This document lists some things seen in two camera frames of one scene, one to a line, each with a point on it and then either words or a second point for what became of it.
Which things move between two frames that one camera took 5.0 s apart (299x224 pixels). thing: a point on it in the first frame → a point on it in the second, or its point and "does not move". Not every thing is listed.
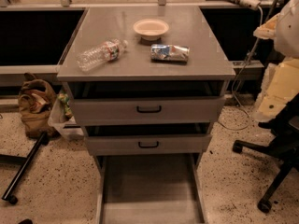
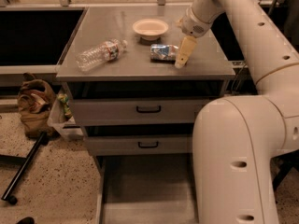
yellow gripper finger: x=268 y=30 → x=195 y=28
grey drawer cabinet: x=148 y=83 does not move
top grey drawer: x=147 y=108 does not move
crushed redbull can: x=172 y=53 does not move
